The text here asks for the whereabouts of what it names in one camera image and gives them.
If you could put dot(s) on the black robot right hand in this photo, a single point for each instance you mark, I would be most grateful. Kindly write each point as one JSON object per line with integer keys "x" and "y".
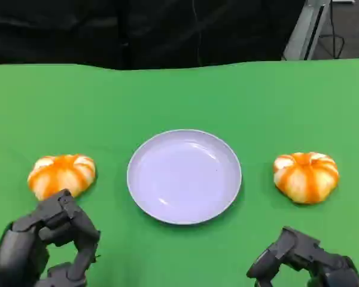
{"x": 299, "y": 251}

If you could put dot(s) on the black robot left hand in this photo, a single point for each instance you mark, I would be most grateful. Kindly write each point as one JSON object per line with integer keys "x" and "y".
{"x": 21, "y": 251}

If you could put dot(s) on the orange white toy bread roll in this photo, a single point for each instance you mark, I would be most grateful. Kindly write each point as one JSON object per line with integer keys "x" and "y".
{"x": 63, "y": 175}
{"x": 306, "y": 177}

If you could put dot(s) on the lilac plate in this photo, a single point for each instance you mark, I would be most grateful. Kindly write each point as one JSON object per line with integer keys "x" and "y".
{"x": 184, "y": 176}

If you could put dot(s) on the green table cloth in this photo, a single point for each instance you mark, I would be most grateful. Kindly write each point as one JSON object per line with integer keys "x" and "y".
{"x": 179, "y": 98}

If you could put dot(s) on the black backdrop curtain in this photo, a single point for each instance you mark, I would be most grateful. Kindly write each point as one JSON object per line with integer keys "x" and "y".
{"x": 77, "y": 30}

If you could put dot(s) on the grey metal frame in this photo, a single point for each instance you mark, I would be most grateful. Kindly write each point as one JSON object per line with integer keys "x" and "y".
{"x": 306, "y": 30}

